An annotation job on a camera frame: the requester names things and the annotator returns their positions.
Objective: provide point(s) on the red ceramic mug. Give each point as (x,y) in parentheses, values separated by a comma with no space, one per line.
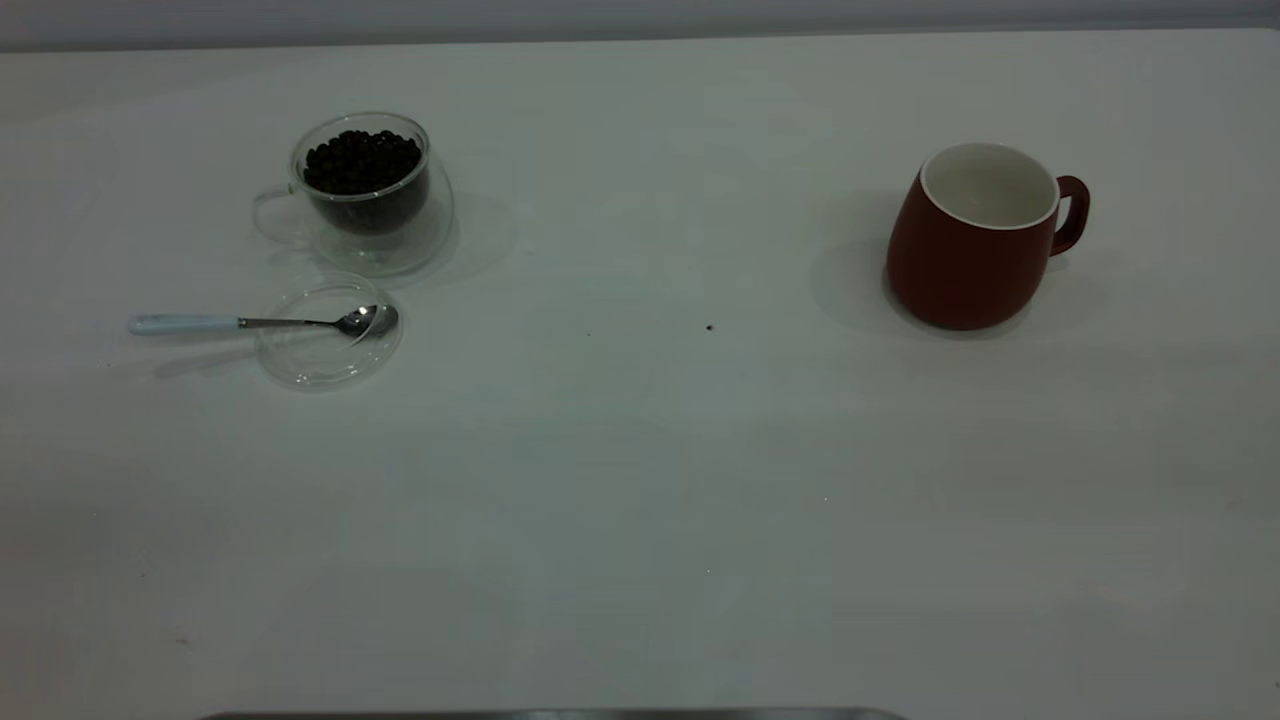
(950,270)

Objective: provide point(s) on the clear glass cup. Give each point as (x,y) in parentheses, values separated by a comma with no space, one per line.
(400,245)

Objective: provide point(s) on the clear glass lid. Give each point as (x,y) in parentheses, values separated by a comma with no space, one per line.
(320,360)

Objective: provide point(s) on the dark coffee beans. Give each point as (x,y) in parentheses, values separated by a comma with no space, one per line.
(360,165)

